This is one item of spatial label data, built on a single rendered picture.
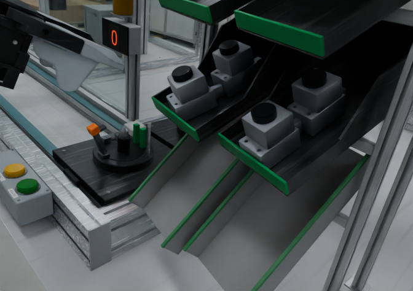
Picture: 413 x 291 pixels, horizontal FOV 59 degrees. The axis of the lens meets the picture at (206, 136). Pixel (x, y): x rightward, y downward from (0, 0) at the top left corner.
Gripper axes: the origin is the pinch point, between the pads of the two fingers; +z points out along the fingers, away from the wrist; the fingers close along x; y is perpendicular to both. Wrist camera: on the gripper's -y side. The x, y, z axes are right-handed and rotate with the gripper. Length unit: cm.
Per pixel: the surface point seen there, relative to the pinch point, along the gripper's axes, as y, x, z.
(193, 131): 5.1, 6.3, 13.3
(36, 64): 28, -111, 26
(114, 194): 27.9, -14.4, 20.4
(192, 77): -1.3, 1.1, 13.1
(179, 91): 1.3, 1.5, 11.8
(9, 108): 35, -70, 12
